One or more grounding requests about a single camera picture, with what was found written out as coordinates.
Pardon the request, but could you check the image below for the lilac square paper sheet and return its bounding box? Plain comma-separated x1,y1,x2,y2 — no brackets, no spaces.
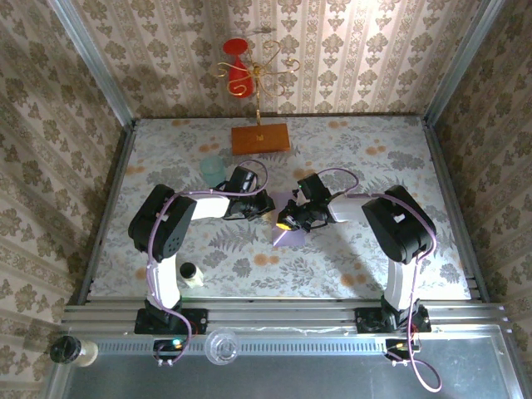
269,191,309,249

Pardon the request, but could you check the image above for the floral patterned table mat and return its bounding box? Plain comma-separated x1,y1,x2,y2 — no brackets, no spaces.
89,116,473,301

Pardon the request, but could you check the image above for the teal translucent cup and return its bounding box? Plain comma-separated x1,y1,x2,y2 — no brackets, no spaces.
199,156,228,188

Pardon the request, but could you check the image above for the small cream bottle black cap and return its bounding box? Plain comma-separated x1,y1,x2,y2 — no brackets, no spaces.
178,262,205,290

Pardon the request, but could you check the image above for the red plastic wine glass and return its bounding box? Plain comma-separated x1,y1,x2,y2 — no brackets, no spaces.
222,37,254,99

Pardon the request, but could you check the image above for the clear glass dish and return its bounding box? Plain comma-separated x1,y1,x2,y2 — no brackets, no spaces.
204,328,241,367

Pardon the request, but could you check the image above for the grey metal tray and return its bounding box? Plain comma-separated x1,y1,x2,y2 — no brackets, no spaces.
43,326,532,399

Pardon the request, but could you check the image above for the black controller board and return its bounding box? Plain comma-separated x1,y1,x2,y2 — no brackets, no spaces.
152,337,189,362
384,337,421,362

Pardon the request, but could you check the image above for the large cream bottle black cap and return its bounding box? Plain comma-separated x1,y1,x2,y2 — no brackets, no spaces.
49,335,100,368

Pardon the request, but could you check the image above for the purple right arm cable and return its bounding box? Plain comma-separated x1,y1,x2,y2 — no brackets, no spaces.
318,167,444,394

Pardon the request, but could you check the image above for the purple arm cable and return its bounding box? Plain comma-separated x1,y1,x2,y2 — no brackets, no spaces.
145,160,270,367
318,167,444,394

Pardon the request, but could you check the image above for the gold wire stand wooden base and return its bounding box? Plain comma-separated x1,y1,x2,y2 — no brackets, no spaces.
214,39,303,157

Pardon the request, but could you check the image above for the aluminium cross rail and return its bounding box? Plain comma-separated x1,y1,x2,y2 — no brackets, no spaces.
61,302,511,336

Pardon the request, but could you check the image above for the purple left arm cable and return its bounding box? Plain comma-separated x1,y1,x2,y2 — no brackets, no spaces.
145,160,270,367

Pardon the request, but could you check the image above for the aluminium side rail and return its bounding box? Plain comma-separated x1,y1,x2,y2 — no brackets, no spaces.
76,122,138,307
421,120,490,301

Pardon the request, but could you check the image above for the aluminium corner post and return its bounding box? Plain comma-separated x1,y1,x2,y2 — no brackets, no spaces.
47,0,137,131
422,0,506,126

